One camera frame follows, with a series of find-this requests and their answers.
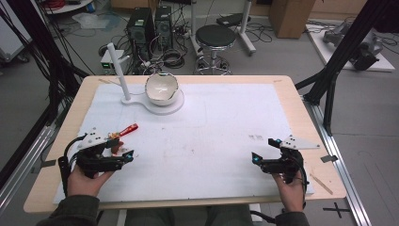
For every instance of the black metal frame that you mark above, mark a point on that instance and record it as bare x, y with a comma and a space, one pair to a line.
342, 53

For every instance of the thin wooden stick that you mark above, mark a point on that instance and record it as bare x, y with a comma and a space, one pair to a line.
321, 184

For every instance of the black computer tower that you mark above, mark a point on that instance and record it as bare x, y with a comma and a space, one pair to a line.
163, 26
140, 29

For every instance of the brown cardboard box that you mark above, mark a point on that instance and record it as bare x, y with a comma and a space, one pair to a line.
290, 17

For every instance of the white box with green light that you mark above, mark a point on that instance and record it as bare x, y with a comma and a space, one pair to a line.
108, 62

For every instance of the black round stool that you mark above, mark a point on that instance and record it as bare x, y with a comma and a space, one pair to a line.
215, 37

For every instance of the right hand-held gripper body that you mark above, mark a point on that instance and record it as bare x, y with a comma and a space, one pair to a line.
284, 163

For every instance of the person's right hand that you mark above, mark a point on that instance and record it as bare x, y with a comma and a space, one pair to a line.
291, 194

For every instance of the person's legs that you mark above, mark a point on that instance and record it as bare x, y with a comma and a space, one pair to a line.
188, 217

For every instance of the person's left hand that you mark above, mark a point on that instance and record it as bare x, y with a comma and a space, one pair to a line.
83, 183

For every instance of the white chipped bowl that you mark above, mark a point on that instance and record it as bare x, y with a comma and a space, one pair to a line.
160, 89

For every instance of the white table mat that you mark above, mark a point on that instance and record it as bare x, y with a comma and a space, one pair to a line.
204, 141

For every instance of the red marker pen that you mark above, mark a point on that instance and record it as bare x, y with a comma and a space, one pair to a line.
130, 129

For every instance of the white hook stand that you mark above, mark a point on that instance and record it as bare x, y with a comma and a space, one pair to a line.
120, 75

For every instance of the aluminium rail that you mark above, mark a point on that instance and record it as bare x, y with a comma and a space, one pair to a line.
345, 175
22, 172

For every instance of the light wooden table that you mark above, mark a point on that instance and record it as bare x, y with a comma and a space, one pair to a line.
313, 125

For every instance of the white board with grey machine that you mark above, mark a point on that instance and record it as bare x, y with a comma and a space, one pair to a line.
360, 47

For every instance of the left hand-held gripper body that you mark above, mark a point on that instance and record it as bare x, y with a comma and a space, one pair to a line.
94, 161

